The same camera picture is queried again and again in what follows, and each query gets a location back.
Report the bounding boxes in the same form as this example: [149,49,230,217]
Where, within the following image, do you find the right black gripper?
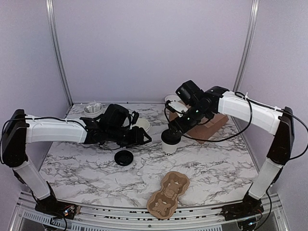
[168,103,210,138]

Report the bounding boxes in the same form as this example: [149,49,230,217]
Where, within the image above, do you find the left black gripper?
[107,126,152,149]

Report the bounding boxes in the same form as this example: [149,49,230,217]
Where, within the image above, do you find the stack of white paper cups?
[135,118,150,132]

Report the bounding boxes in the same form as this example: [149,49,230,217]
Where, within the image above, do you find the brown paper bag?
[168,112,229,145]

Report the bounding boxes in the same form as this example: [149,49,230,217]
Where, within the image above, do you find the black plastic cup lid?
[114,150,133,167]

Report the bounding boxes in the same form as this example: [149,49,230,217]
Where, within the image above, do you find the single white paper cup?
[162,141,179,157]

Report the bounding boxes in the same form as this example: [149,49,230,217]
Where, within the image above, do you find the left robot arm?
[0,104,152,219]

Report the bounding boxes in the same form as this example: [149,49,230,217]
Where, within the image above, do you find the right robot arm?
[165,81,294,220]

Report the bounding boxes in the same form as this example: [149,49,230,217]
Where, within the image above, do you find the orange bowl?
[165,95,181,102]

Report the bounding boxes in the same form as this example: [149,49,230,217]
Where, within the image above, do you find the white canister with stirrers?
[83,101,103,118]

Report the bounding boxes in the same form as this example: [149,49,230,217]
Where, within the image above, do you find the brown cardboard cup carrier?
[146,171,190,219]

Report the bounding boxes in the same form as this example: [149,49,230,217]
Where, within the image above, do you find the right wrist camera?
[165,80,204,117]

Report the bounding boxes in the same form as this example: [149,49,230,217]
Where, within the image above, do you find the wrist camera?
[100,104,140,130]
[165,80,204,117]

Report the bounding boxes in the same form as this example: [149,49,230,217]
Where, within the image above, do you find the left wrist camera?
[100,104,140,130]

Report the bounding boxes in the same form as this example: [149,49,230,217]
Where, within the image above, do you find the right aluminium frame post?
[232,0,260,92]

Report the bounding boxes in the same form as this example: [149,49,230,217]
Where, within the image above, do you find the aluminium frame post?
[232,0,260,92]
[46,0,73,107]

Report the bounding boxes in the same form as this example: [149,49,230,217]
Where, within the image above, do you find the aluminium front rail base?
[8,192,290,231]

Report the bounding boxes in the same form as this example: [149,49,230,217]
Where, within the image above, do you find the left aluminium frame post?
[46,0,73,107]

